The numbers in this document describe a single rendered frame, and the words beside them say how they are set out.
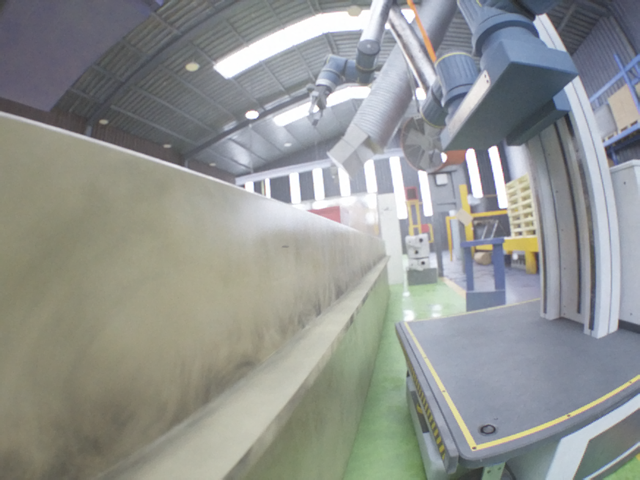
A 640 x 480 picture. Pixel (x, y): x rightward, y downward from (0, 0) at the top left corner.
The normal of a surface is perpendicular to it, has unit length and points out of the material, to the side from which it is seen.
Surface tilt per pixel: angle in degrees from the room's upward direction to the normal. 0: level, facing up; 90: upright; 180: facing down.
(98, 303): 90
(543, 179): 90
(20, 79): 180
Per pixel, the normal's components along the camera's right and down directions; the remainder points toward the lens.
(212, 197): 0.96, -0.11
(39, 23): 0.10, 0.99
